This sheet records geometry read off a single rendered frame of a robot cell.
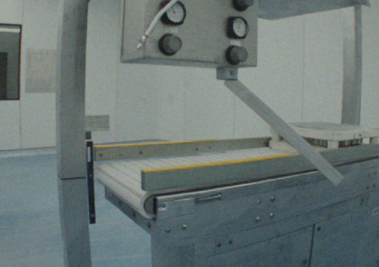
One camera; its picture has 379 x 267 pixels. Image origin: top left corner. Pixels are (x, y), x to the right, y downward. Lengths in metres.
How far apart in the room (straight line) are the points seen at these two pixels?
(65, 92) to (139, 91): 5.71
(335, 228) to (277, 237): 0.25
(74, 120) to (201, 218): 0.36
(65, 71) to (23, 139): 4.94
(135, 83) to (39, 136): 1.95
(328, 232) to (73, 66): 0.80
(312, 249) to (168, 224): 0.51
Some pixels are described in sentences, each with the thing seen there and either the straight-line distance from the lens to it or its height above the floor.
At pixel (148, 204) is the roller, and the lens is 0.59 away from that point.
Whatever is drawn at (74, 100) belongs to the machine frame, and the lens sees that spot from 0.81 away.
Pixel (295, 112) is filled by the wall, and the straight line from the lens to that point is 4.58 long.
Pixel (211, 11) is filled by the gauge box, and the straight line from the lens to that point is 0.59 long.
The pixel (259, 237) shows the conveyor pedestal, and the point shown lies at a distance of 0.82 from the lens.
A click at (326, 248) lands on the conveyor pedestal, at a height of 0.55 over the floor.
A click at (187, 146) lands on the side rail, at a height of 0.84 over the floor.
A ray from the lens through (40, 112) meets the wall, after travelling 5.76.
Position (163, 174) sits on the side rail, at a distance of 0.58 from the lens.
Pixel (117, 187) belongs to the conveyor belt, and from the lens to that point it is 0.69.
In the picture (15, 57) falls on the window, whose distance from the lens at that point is 5.69.
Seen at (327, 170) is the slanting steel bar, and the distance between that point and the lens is 0.70.
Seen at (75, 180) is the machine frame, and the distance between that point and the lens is 0.83.
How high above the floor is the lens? 0.98
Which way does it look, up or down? 5 degrees down
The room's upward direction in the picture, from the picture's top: 1 degrees clockwise
